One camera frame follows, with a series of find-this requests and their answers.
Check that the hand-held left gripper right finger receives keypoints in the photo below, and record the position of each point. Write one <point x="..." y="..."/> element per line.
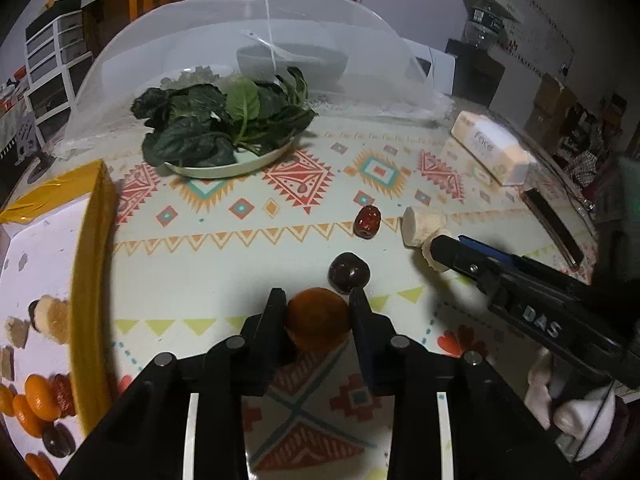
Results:
<point x="361" y="330"/>

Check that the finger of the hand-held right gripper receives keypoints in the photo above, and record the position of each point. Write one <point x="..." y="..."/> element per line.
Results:
<point x="492" y="252"/>
<point x="460" y="260"/>

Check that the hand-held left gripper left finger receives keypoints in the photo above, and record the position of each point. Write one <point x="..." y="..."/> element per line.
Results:
<point x="272" y="330"/>

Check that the pale beige food chunk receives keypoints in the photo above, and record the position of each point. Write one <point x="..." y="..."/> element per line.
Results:
<point x="5" y="362"/>
<point x="422" y="225"/>
<point x="430" y="256"/>
<point x="52" y="317"/>
<point x="17" y="332"/>

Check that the yellow-rimmed white tray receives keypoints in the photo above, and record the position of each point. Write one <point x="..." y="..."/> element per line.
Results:
<point x="30" y="260"/>

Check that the person's right forearm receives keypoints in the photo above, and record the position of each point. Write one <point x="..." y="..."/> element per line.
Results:
<point x="617" y="452"/>

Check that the person's right hand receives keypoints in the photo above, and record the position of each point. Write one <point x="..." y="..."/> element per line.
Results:
<point x="580" y="415"/>

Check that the flat black bar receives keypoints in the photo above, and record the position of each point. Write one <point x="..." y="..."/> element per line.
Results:
<point x="552" y="227"/>

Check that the white tissue pack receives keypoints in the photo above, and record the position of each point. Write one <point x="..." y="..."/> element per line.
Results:
<point x="490" y="147"/>

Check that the cardboard boxes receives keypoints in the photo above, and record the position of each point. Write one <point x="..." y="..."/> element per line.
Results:
<point x="550" y="110"/>

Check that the pale green plate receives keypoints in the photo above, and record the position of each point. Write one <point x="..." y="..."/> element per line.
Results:
<point x="225" y="169"/>

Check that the black cabinet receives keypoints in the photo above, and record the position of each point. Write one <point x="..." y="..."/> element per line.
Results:
<point x="475" y="75"/>

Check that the white appliance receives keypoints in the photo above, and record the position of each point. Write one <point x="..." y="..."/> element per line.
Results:
<point x="440" y="67"/>

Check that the dark leafy greens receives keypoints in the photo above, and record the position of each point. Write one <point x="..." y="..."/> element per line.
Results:
<point x="200" y="125"/>

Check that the water jug with blue cap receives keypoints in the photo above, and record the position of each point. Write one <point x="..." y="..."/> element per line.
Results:
<point x="485" y="10"/>

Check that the grey bowl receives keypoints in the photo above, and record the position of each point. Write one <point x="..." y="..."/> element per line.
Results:
<point x="300" y="70"/>

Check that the white spoon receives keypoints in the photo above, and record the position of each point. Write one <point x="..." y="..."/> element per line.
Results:
<point x="290" y="52"/>

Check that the white mesh food cover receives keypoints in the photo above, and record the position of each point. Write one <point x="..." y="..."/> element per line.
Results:
<point x="150" y="45"/>

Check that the small grey gadget on stand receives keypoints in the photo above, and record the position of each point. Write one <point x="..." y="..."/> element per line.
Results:
<point x="27" y="135"/>

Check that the white plastic drawer unit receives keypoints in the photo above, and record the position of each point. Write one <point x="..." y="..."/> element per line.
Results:
<point x="55" y="60"/>

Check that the white wall chart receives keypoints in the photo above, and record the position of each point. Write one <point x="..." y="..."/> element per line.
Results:
<point x="540" y="20"/>

